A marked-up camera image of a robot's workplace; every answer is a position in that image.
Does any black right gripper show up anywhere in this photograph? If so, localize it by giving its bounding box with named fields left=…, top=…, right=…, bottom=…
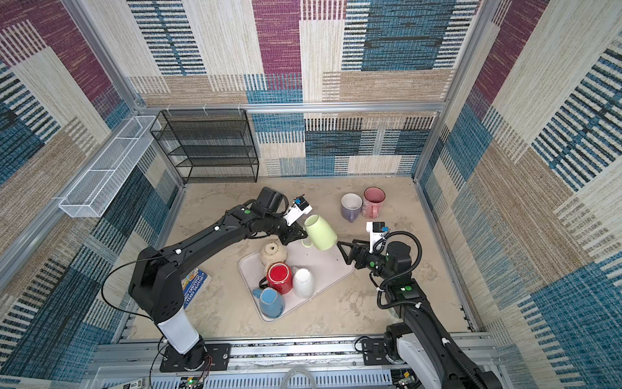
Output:
left=337, top=238, right=395, bottom=282

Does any light green mug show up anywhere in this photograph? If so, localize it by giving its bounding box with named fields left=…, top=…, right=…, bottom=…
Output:
left=301, top=215, right=338, bottom=251

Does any red mug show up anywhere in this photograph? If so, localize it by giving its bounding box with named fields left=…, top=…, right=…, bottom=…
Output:
left=259, top=263, right=293, bottom=295

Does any purple mug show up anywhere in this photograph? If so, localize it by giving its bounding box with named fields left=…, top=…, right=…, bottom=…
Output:
left=341, top=193, right=363, bottom=223

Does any white mug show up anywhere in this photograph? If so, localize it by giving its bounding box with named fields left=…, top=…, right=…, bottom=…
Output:
left=293, top=267, right=315, bottom=299

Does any pink patterned mug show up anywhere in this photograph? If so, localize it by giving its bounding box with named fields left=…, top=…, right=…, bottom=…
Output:
left=362, top=186, right=386, bottom=219

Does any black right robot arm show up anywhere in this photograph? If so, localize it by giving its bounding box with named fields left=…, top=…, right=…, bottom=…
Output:
left=337, top=233, right=502, bottom=388

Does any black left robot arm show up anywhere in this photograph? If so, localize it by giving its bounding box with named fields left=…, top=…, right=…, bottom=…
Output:
left=128, top=186, right=313, bottom=357

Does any beige speckled mug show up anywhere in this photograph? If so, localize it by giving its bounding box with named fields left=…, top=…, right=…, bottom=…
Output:
left=260, top=240, right=288, bottom=274

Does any blue mug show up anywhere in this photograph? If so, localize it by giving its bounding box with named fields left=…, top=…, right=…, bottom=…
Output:
left=252, top=288, right=285, bottom=319

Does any white plastic tray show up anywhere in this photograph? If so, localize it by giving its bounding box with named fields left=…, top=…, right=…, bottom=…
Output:
left=238, top=241, right=353, bottom=323

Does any blue book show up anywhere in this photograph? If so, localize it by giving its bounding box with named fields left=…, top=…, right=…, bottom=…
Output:
left=181, top=268, right=212, bottom=309

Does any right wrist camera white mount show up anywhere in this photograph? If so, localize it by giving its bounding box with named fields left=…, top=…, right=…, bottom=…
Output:
left=366, top=222, right=390, bottom=254

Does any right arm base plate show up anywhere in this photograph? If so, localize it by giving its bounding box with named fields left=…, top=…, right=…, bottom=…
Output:
left=354, top=336, right=403, bottom=366

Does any aluminium front rail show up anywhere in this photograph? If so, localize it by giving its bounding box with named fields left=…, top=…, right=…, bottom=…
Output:
left=82, top=332, right=506, bottom=389

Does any black wire mesh shelf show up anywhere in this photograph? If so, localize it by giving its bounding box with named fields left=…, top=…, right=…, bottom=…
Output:
left=150, top=109, right=259, bottom=184

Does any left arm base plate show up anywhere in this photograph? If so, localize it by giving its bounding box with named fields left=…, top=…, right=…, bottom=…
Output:
left=159, top=343, right=232, bottom=374

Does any white wire mesh basket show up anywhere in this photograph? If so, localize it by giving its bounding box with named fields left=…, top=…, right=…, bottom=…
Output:
left=59, top=116, right=156, bottom=218

